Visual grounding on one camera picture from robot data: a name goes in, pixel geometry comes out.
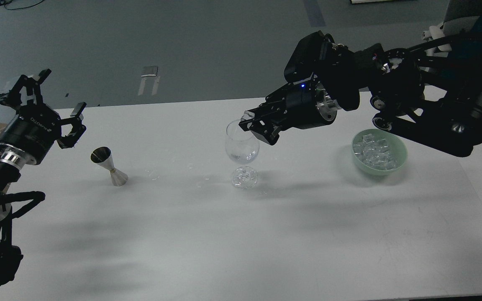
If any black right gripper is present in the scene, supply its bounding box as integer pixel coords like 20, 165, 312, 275
238, 82, 338, 145

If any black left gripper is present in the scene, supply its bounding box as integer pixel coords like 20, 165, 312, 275
0, 69, 87, 165

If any steel cocktail jigger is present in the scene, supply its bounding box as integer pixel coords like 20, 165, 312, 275
90, 146, 128, 187

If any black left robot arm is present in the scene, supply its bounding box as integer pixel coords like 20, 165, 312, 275
0, 69, 86, 287

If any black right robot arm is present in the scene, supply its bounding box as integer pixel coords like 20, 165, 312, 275
239, 32, 482, 157

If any clear wine glass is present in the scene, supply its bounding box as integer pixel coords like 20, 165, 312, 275
225, 119, 260, 190

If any green bowl of ice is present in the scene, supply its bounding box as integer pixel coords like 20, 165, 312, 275
350, 128, 408, 176

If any white grey office chair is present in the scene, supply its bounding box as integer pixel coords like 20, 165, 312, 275
421, 23, 452, 56

